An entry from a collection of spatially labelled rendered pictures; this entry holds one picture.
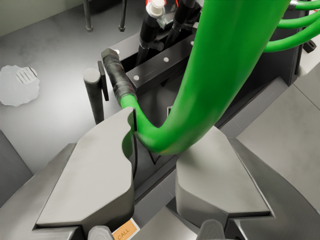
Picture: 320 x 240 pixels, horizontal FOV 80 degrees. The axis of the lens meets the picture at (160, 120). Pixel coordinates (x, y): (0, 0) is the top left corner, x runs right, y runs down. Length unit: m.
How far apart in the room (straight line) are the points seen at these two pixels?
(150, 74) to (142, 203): 0.25
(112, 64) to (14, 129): 0.37
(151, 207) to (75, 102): 0.31
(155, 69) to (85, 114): 0.22
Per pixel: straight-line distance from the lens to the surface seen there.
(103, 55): 0.24
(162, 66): 0.41
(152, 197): 0.39
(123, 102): 0.17
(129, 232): 0.38
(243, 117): 0.49
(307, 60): 0.66
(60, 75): 0.56
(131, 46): 0.42
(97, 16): 0.65
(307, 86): 2.40
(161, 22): 0.31
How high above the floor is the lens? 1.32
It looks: 70 degrees down
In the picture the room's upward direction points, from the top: 47 degrees clockwise
